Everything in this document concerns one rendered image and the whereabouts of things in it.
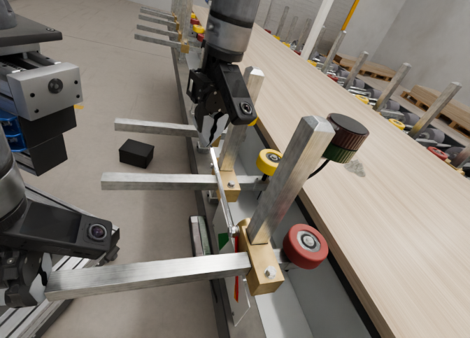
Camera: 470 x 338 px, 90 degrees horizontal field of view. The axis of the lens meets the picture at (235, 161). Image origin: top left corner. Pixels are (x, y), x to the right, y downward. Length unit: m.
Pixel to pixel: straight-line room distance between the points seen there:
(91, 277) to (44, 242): 0.13
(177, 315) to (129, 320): 0.20
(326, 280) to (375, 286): 0.16
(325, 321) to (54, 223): 0.59
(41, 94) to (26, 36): 0.13
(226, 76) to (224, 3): 0.11
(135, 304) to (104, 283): 0.91
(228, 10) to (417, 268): 0.60
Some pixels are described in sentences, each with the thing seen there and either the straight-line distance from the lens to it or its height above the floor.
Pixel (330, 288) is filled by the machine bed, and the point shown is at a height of 0.76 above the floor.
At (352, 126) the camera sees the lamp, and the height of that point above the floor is 1.14.
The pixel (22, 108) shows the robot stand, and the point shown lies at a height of 0.93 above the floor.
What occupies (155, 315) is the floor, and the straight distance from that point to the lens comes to 1.32.
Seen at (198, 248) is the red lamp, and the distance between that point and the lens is 0.64.
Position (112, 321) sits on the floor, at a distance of 1.32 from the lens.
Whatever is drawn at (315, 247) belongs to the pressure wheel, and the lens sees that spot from 0.49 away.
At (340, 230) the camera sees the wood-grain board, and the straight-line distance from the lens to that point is 0.57.
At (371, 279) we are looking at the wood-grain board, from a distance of 0.54.
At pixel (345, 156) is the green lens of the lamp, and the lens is 0.36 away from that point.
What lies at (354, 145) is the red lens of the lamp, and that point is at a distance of 0.35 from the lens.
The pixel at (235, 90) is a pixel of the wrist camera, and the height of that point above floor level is 1.10.
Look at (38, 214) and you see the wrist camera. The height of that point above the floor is 0.99.
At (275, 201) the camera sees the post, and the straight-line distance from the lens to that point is 0.39.
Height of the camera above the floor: 1.25
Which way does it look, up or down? 36 degrees down
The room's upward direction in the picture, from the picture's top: 19 degrees clockwise
